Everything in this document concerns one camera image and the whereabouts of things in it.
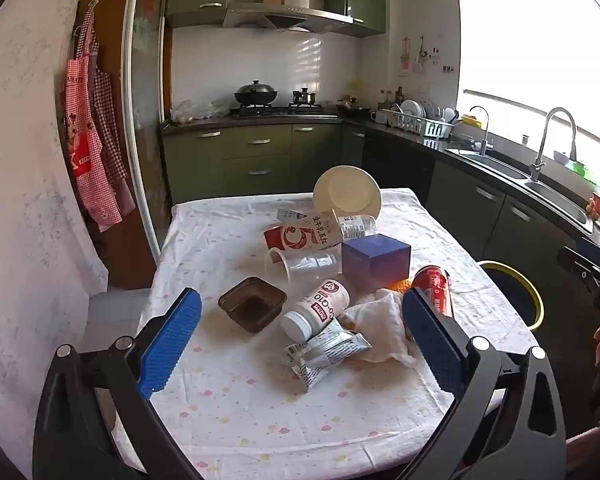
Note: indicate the orange peel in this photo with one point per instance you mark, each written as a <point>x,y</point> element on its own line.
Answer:
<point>400,285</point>

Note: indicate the white dish rack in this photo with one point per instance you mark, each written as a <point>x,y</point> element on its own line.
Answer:
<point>420,125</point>

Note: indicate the white supplement bottle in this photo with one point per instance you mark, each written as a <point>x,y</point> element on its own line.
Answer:
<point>315,312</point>

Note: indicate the red floral apron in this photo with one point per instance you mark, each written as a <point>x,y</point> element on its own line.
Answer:
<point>82,150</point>

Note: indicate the small chrome faucet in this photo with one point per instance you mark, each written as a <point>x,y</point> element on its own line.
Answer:
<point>486,125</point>

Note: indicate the red soda can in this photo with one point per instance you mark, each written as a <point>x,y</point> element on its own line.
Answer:
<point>432,282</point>

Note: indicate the large chrome faucet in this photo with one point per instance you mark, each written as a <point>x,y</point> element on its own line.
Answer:
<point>542,145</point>

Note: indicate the purple box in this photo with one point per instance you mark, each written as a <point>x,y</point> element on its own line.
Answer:
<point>375,265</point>

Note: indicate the steel double sink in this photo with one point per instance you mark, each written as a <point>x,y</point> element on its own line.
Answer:
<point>555,197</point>

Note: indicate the person's right forearm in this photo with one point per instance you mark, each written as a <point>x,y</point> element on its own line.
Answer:
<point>592,447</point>

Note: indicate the clear plastic cup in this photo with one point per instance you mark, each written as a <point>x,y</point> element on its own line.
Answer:
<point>300,267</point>

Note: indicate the silver foil wrapper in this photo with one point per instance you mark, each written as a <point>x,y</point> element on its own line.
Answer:
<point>325,355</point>

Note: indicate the green plastic container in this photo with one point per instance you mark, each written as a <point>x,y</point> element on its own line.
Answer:
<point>580,167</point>

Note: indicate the white floral tablecloth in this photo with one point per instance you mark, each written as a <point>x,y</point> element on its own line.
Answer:
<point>240,410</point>

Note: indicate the clear plastic bottle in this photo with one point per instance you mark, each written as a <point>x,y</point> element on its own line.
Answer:
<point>357,227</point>

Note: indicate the clear plastic bag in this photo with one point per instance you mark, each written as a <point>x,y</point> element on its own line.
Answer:
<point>195,110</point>

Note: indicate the brown plastic tray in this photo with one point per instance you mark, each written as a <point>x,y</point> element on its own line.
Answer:
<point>252,307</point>

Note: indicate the black gas stove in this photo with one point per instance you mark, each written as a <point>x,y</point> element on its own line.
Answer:
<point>280,110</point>

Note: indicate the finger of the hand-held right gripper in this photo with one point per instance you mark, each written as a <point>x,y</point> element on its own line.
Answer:
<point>575,262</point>
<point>591,249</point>

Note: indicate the black frying pan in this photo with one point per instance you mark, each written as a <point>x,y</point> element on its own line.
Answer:
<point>354,106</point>

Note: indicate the red white milk carton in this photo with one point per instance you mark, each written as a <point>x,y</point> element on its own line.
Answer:
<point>305,235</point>

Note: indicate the glass sliding door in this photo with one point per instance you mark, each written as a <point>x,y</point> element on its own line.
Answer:
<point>147,110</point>

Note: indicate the red checked apron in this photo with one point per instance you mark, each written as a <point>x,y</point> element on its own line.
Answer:
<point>107,125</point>

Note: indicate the black wok with lid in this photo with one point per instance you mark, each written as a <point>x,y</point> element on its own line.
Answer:
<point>255,94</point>

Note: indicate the green lower cabinets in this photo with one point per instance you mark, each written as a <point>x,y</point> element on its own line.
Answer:
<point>260,155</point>

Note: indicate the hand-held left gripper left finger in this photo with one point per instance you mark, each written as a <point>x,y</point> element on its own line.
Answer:
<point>170,345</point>

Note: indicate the white tissue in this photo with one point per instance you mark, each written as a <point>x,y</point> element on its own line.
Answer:
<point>380,330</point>

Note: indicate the white bowl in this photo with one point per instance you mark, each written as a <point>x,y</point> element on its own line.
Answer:
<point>347,190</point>

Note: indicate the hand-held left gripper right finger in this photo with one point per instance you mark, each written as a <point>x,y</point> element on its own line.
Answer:
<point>432,345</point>

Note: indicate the yellow rimmed trash bin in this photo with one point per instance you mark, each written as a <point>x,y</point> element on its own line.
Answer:
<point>535,300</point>

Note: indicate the green kitchen cabinets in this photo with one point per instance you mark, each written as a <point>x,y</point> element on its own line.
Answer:
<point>430,145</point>

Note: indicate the steel range hood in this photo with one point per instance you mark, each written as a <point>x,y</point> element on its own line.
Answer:
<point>280,17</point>

